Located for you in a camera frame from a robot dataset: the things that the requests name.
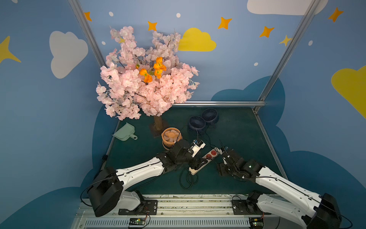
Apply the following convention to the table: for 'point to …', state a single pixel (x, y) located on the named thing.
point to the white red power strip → (210, 157)
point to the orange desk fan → (169, 136)
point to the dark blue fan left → (197, 124)
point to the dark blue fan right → (210, 116)
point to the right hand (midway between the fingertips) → (222, 164)
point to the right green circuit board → (256, 223)
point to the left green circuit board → (137, 221)
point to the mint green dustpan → (126, 131)
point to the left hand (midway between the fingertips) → (204, 154)
